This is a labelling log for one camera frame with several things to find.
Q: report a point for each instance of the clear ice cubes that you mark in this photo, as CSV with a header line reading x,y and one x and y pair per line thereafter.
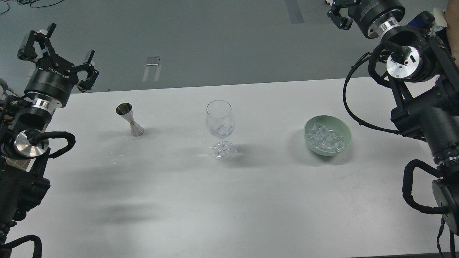
x,y
325,139

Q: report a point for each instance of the clear wine glass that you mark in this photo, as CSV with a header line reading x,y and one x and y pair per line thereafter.
x,y
220,122

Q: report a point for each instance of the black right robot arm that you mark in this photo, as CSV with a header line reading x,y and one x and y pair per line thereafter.
x,y
419,63

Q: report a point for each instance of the green bowl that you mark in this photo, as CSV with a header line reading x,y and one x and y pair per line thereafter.
x,y
331,123

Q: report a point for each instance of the steel double jigger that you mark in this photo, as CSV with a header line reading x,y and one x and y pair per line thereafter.
x,y
125,110

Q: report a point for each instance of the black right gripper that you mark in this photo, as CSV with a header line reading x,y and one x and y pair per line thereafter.
x,y
373,17

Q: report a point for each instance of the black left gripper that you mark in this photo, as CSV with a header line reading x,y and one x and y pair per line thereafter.
x,y
51,76

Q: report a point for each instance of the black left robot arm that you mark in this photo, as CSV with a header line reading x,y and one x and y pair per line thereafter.
x,y
26,146

